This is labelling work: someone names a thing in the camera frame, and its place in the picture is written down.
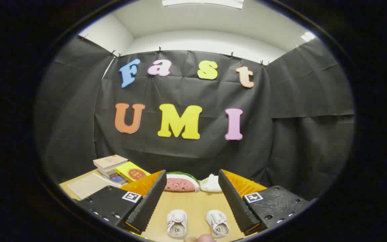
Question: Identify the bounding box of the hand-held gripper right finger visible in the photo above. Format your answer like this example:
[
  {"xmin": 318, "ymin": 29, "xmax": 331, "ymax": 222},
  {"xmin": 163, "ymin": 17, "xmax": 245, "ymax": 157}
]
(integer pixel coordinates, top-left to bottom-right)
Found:
[{"xmin": 218, "ymin": 169, "xmax": 317, "ymax": 236}]

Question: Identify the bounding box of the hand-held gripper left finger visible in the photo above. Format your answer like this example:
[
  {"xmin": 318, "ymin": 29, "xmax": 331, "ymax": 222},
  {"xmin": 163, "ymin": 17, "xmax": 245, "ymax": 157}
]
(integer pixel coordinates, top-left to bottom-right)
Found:
[{"xmin": 74, "ymin": 170, "xmax": 167, "ymax": 235}]

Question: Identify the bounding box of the white canvas shoe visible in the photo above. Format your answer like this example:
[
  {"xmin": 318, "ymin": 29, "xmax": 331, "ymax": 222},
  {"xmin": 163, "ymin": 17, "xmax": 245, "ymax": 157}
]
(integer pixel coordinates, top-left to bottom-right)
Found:
[
  {"xmin": 166, "ymin": 209, "xmax": 188, "ymax": 239},
  {"xmin": 206, "ymin": 210, "xmax": 230, "ymax": 239}
]

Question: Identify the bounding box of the beige fabric storage box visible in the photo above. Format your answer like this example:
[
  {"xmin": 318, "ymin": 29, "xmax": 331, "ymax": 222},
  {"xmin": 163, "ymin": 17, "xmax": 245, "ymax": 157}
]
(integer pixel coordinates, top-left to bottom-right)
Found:
[{"xmin": 67, "ymin": 173, "xmax": 122, "ymax": 200}]

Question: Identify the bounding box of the white plush toy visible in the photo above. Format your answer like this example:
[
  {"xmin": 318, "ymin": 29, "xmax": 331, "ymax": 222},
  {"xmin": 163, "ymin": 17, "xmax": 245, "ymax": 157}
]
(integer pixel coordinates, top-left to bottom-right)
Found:
[{"xmin": 200, "ymin": 174, "xmax": 222, "ymax": 193}]

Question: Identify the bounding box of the watermelon slice plush toy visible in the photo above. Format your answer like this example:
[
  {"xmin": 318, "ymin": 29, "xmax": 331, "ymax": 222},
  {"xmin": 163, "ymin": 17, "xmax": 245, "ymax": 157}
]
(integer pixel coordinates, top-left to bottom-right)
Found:
[{"xmin": 164, "ymin": 172, "xmax": 201, "ymax": 193}]

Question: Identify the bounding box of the yellow book with red circle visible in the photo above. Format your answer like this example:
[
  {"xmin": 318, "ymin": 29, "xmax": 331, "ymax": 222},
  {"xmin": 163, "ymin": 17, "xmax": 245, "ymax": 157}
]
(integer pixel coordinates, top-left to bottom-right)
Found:
[{"xmin": 115, "ymin": 161, "xmax": 151, "ymax": 183}]

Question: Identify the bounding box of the blue book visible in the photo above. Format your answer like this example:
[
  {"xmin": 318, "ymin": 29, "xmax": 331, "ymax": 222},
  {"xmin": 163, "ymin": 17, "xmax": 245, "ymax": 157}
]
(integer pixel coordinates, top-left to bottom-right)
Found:
[{"xmin": 110, "ymin": 174, "xmax": 129, "ymax": 185}]

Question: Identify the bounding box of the grey book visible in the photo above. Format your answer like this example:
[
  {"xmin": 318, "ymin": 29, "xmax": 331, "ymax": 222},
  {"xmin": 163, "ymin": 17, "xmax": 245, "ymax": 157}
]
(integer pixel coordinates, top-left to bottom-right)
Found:
[{"xmin": 98, "ymin": 167, "xmax": 120, "ymax": 180}]

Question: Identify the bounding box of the beige book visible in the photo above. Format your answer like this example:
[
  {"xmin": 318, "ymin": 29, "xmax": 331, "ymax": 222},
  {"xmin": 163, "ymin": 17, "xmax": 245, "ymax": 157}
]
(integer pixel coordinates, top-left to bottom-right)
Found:
[{"xmin": 93, "ymin": 155, "xmax": 129, "ymax": 172}]

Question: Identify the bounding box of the black backdrop cloth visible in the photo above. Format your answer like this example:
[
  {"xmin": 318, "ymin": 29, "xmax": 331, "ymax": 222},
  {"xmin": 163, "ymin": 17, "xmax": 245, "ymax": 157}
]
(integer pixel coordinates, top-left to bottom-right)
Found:
[{"xmin": 34, "ymin": 35, "xmax": 355, "ymax": 202}]

